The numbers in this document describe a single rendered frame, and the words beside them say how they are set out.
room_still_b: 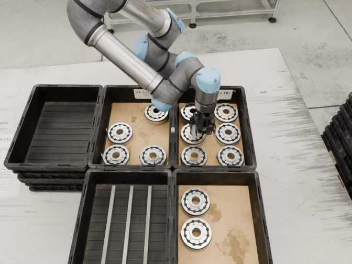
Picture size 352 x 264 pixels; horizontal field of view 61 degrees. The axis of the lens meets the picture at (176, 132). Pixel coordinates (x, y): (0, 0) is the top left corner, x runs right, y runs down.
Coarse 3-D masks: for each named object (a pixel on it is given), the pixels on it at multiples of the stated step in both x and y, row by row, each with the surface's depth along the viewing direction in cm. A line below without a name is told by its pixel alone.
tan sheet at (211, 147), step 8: (184, 104) 133; (216, 104) 133; (232, 104) 133; (216, 128) 126; (208, 136) 123; (208, 144) 121; (216, 144) 121; (240, 144) 121; (208, 152) 119; (216, 152) 119; (208, 160) 117
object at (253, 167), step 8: (192, 88) 126; (224, 88) 126; (232, 88) 125; (240, 88) 125; (176, 104) 120; (176, 112) 118; (176, 120) 116; (248, 120) 116; (176, 128) 113; (248, 128) 113; (176, 136) 111; (248, 136) 111; (176, 144) 109; (176, 152) 107; (176, 160) 105; (176, 168) 104; (184, 168) 104; (192, 168) 104; (200, 168) 104; (208, 168) 104; (216, 168) 104; (224, 168) 104; (232, 168) 104; (240, 168) 104; (248, 168) 104
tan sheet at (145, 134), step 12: (120, 108) 132; (132, 108) 132; (144, 108) 132; (120, 120) 128; (132, 120) 128; (144, 120) 128; (168, 120) 128; (144, 132) 125; (156, 132) 125; (168, 132) 125; (108, 144) 121; (132, 144) 121; (144, 144) 121; (156, 144) 121; (168, 144) 121; (132, 156) 118
